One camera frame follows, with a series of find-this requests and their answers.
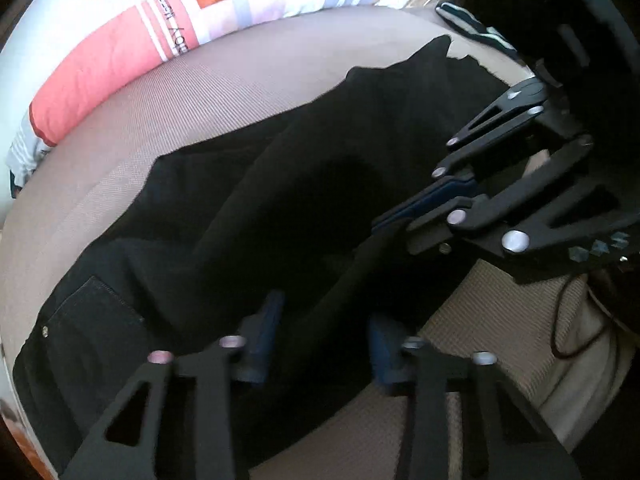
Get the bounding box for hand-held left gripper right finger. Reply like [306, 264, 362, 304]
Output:
[367, 312, 583, 480]

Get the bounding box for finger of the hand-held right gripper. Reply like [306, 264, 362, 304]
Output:
[372, 135, 633, 257]
[400, 77, 551, 207]

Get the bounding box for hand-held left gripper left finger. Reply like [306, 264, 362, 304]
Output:
[57, 290, 287, 480]

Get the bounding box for black pants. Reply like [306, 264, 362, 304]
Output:
[12, 35, 506, 476]

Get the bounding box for dark striped cloth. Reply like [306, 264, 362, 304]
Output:
[435, 2, 521, 56]

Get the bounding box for beige woven bed mat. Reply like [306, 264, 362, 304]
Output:
[0, 2, 626, 480]

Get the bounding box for pink checkered pillow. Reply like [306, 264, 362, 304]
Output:
[5, 0, 383, 191]

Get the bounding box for black cable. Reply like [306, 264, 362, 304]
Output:
[550, 270, 623, 361]

